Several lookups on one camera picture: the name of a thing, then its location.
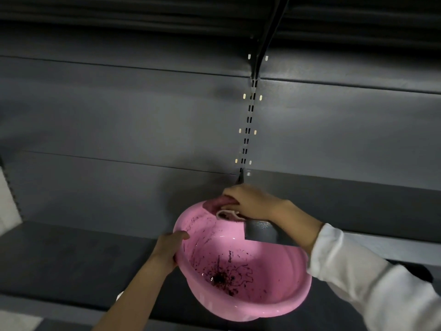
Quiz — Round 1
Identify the person's right hand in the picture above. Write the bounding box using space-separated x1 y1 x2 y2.
221 184 288 225

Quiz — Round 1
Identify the person's left hand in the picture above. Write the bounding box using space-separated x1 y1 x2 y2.
150 230 190 275

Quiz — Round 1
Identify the pink cleaning cloth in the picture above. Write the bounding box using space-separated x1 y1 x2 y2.
203 197 246 223

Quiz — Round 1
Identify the pink plastic basin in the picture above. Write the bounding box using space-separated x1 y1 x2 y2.
172 200 313 322

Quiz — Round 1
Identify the person's left forearm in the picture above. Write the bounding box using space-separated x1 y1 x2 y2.
90 255 173 331

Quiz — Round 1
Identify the person's right forearm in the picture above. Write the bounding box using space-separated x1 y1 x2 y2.
271 200 441 331

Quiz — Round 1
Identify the slotted metal shelf upright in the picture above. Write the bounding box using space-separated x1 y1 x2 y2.
234 36 269 186

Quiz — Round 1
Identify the dark grey metal shelf board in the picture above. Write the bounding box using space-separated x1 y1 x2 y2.
0 220 193 317

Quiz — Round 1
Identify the white side panel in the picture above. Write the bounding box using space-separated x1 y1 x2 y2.
0 165 23 236

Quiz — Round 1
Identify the dark overhead shelf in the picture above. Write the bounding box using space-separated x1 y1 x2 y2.
0 0 441 49

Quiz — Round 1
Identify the black shelf bracket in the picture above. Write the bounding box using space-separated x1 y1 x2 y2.
252 0 291 80

